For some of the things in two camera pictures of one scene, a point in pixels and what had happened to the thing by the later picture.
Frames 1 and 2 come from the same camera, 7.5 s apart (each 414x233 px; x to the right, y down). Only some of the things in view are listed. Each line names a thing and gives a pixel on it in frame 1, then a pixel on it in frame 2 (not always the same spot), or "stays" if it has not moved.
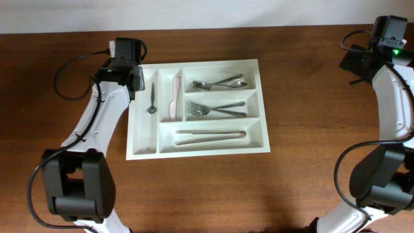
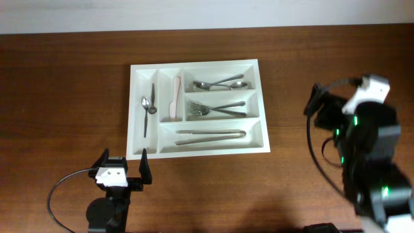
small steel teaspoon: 152,109 stays
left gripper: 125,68 to 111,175
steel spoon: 205,87 stays
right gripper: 350,61 to 325,116
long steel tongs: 239,133 stays
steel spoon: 236,85 stays
